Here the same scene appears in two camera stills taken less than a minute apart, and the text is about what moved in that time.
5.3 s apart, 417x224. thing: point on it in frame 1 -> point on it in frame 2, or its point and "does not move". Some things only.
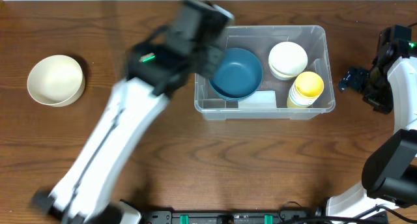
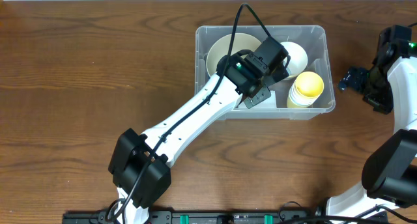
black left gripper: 210,59 -> 258,98
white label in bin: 259,99 does not move
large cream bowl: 57,81 -> 225,46
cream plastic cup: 291,103 -> 301,94
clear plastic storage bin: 269,72 does not move
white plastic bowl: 288,58 does not move
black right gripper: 359,81 does not move
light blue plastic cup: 300,99 does not move
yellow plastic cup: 298,101 does not move
